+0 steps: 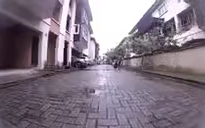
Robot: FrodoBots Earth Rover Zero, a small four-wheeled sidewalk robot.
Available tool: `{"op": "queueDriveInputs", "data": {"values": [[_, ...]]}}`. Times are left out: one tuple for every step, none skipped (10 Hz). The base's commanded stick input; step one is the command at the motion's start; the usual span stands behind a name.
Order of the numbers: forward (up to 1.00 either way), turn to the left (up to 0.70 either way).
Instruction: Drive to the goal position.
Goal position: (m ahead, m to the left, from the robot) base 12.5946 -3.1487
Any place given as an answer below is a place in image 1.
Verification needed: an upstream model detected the grey brick paved road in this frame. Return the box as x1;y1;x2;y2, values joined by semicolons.
0;64;205;128

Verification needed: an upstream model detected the person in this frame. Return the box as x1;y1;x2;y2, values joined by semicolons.
112;59;120;70

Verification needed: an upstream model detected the row of trees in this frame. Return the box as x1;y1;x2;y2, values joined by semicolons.
104;18;178;63

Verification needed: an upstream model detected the beige boundary wall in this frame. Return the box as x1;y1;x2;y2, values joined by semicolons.
121;42;205;76

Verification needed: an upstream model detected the beige building with carport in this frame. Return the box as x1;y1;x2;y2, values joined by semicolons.
0;0;78;71

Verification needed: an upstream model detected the concrete pavement beside wall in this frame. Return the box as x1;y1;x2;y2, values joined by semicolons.
123;66;205;88

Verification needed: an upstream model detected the grey concrete driveway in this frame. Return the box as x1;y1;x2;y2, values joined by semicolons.
0;67;72;89

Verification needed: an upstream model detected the white building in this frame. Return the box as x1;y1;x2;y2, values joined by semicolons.
128;0;205;48

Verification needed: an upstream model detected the car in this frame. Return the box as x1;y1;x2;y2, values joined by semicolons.
71;55;90;70

